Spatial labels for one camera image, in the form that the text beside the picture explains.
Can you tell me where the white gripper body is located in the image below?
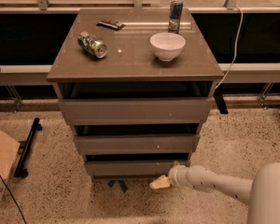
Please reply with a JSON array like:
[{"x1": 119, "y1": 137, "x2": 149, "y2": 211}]
[{"x1": 168, "y1": 165, "x2": 190, "y2": 188}]

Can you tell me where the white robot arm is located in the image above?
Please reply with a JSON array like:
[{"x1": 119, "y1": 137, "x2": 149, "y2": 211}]
[{"x1": 149, "y1": 162, "x2": 280, "y2": 224}]

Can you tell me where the grey middle drawer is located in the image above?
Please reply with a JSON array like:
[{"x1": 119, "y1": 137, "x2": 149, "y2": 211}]
[{"x1": 74, "y1": 134, "x2": 200, "y2": 155}]

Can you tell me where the grey drawer cabinet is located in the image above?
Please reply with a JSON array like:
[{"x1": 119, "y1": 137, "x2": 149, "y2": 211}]
[{"x1": 47, "y1": 8, "x2": 223, "y2": 179}]

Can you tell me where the grey top drawer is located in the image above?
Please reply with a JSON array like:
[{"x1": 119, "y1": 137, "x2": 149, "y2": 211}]
[{"x1": 59, "y1": 98, "x2": 214, "y2": 125}]

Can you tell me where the white ceramic bowl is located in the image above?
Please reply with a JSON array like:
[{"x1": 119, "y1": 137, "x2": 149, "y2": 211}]
[{"x1": 149, "y1": 33, "x2": 186, "y2": 62}]

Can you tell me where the black metal bar stand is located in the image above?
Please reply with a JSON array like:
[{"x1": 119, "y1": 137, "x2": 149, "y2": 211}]
[{"x1": 14, "y1": 118, "x2": 42, "y2": 178}]

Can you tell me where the green soda can lying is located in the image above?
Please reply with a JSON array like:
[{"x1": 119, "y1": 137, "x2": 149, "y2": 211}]
[{"x1": 77, "y1": 32, "x2": 107, "y2": 59}]

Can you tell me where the dark snack bar wrapper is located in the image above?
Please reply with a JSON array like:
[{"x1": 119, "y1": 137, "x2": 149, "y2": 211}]
[{"x1": 97, "y1": 20, "x2": 125, "y2": 31}]

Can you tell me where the blue tall can upright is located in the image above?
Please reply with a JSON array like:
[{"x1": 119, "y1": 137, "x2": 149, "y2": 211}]
[{"x1": 168, "y1": 0, "x2": 183, "y2": 34}]

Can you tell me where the cardboard box left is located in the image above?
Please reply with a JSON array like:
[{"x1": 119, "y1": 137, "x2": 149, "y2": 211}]
[{"x1": 0, "y1": 129, "x2": 20, "y2": 201}]

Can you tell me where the black cable on floor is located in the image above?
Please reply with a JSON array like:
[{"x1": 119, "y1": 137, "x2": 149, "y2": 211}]
[{"x1": 0, "y1": 161, "x2": 28, "y2": 224}]

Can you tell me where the white cable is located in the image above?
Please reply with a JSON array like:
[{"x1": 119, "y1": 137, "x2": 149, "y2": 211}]
[{"x1": 214, "y1": 7, "x2": 244, "y2": 91}]

